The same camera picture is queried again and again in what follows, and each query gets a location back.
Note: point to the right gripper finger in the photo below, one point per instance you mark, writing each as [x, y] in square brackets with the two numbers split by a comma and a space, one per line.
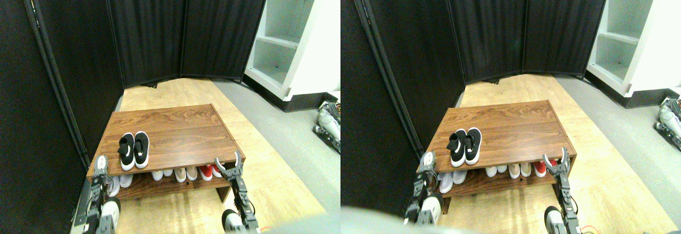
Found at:
[548, 163]
[566, 159]
[221, 167]
[239, 164]

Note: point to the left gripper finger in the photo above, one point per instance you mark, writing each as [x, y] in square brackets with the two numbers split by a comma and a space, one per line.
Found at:
[101, 165]
[430, 160]

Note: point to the black shoe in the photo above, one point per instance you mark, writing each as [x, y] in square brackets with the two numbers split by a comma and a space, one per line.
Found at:
[126, 157]
[142, 151]
[473, 146]
[457, 151]

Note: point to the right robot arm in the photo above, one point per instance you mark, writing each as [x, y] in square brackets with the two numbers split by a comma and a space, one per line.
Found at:
[232, 220]
[554, 220]

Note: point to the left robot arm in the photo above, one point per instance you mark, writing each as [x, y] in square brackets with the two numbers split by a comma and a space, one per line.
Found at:
[110, 212]
[432, 210]

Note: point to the white shoe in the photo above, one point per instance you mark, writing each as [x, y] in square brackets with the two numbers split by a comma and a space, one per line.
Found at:
[157, 175]
[460, 177]
[446, 182]
[114, 187]
[126, 180]
[490, 171]
[501, 168]
[167, 173]

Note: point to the beige shoe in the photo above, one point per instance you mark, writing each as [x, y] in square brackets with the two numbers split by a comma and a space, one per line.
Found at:
[191, 173]
[180, 174]
[525, 169]
[514, 170]

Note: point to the grey curtain stand foot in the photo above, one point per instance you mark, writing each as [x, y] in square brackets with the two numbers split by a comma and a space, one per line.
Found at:
[79, 207]

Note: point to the brown shoe rack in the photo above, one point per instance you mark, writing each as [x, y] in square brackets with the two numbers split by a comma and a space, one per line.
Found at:
[511, 127]
[181, 127]

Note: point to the black curtain stand pole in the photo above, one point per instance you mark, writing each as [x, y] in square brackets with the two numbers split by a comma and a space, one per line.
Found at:
[48, 48]
[379, 48]

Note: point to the white shelf unit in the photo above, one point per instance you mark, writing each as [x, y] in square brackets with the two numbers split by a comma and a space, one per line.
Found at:
[659, 37]
[322, 42]

